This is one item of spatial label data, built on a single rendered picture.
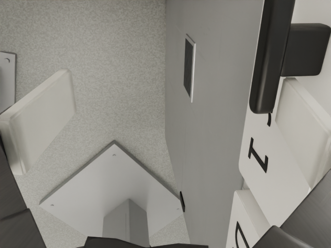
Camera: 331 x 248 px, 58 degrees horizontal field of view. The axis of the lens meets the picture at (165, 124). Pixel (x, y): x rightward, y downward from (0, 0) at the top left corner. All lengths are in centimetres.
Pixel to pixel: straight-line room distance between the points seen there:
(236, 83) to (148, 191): 104
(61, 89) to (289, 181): 16
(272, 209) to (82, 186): 113
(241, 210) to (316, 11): 20
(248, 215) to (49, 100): 22
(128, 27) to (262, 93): 92
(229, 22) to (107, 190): 106
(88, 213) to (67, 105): 125
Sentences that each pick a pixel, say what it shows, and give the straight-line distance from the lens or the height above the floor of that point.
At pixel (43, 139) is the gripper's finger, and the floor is 92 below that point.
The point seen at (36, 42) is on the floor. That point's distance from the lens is 113.
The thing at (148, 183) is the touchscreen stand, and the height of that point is 3.
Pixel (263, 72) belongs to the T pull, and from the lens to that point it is 17.
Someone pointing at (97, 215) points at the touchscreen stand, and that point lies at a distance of 144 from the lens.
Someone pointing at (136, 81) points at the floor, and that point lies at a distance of 113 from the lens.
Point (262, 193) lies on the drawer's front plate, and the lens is 27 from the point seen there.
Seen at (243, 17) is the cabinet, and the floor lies 73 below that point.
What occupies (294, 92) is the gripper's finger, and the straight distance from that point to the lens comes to 17.
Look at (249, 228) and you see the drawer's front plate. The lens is 31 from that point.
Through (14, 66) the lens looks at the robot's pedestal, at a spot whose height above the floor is 2.
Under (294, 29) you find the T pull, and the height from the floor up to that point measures 91.
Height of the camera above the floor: 106
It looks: 61 degrees down
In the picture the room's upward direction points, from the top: 165 degrees clockwise
